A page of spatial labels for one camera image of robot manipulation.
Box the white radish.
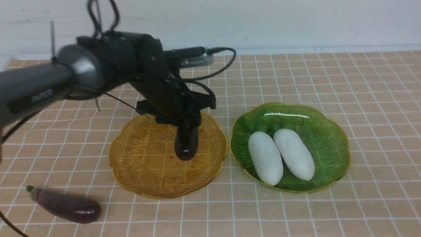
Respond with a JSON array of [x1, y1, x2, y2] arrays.
[[248, 131, 284, 186], [273, 128, 315, 181]]

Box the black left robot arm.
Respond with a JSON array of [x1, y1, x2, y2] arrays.
[[0, 32, 216, 128]]

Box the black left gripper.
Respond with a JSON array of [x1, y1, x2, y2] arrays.
[[130, 34, 216, 127]]

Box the green ribbed plastic plate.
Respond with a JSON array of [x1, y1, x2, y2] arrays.
[[230, 102, 352, 193]]

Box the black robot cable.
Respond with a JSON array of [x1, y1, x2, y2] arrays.
[[0, 0, 237, 237]]

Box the amber ribbed plastic plate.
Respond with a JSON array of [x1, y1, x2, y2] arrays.
[[108, 112, 228, 199]]

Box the beige checkered tablecloth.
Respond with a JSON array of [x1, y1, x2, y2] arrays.
[[0, 51, 421, 237]]

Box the purple eggplant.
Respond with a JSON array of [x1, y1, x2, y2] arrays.
[[174, 121, 199, 161], [26, 185, 101, 224]]

